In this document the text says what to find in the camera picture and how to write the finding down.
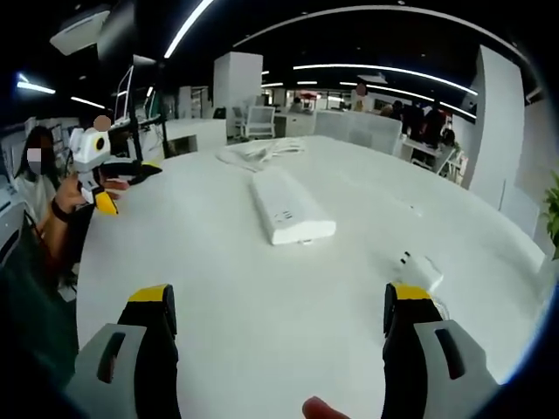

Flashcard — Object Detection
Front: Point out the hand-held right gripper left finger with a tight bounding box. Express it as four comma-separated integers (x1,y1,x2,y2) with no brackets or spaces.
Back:
65,283,181,419

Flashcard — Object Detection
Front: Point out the black monitor stand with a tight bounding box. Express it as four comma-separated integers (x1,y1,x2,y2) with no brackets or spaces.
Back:
128,100,145,174

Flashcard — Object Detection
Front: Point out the white desk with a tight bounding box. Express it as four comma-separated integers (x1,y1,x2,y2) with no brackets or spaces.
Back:
75,134,548,419

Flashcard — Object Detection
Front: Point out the person's left hand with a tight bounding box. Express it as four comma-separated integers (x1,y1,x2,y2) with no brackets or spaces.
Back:
55,168,131,214

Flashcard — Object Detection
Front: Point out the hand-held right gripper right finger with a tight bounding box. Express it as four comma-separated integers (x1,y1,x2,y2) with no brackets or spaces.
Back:
382,281,500,419

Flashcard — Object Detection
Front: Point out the white power strip cable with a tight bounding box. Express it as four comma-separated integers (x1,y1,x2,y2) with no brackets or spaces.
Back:
215,136,307,174

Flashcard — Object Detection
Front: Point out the white ceiling air conditioner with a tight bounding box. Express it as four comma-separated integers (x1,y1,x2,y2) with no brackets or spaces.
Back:
49,9,111,57

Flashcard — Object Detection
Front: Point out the white mesh desk partition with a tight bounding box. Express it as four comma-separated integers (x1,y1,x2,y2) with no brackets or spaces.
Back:
313,109,404,155

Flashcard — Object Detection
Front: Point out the person's dark green clothing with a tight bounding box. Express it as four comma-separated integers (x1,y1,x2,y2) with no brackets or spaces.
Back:
0,257,80,394

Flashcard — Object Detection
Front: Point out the person's right hand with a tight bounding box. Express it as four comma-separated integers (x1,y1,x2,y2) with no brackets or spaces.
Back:
301,395,351,419

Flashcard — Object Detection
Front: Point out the black wristband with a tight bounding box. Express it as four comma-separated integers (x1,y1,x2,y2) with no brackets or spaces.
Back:
51,197,74,224

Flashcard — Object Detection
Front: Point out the white mesh office chair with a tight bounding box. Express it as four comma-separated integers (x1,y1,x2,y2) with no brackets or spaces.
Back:
245,106,277,137

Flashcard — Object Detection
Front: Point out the green potted plant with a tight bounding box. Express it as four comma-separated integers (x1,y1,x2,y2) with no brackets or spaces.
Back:
541,171,559,261

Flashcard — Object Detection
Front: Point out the long ceiling light strip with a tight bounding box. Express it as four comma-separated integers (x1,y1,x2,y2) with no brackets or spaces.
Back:
162,0,216,59

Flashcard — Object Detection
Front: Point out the white power strip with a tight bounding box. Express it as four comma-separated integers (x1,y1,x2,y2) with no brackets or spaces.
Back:
249,168,338,247

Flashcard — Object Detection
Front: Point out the white charger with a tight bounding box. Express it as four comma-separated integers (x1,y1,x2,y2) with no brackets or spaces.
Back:
394,250,445,292

